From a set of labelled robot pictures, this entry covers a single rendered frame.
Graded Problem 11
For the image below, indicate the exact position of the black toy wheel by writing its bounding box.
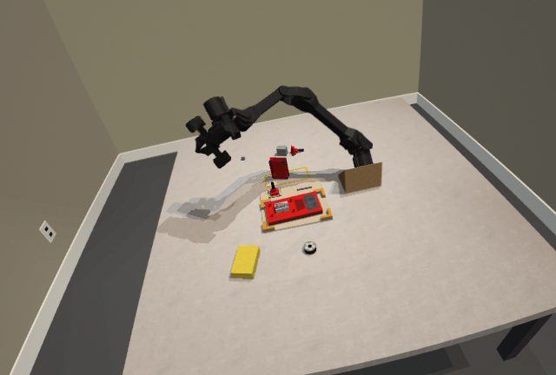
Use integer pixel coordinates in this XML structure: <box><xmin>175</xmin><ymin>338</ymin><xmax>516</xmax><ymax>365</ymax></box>
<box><xmin>304</xmin><ymin>241</ymin><xmax>316</xmax><ymax>254</ymax></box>

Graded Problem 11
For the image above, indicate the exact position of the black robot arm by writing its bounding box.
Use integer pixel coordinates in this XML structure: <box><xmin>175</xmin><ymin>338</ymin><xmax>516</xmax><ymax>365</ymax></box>
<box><xmin>203</xmin><ymin>85</ymin><xmax>373</xmax><ymax>168</ymax></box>

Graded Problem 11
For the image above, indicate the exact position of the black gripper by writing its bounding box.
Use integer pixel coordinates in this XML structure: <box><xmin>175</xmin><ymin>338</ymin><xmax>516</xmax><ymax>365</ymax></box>
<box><xmin>186</xmin><ymin>116</ymin><xmax>231</xmax><ymax>168</ymax></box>

